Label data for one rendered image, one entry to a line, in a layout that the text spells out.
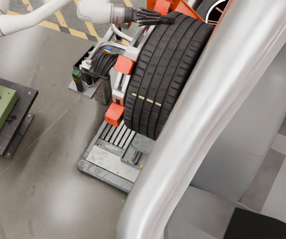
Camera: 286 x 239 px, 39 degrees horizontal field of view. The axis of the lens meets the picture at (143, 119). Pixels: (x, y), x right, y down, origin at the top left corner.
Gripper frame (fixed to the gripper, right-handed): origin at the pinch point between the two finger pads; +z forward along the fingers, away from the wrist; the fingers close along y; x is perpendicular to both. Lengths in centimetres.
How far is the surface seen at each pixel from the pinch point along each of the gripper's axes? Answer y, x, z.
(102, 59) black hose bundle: 8.4, -21.1, -28.2
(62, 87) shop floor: -61, -114, -59
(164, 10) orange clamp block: -14.7, -5.1, -0.1
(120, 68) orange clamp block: 22.0, -13.2, -19.8
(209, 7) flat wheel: -83, -45, 40
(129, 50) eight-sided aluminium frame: 11.3, -11.5, -16.5
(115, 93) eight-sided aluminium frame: 21.1, -30.4, -20.8
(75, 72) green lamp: -17, -55, -44
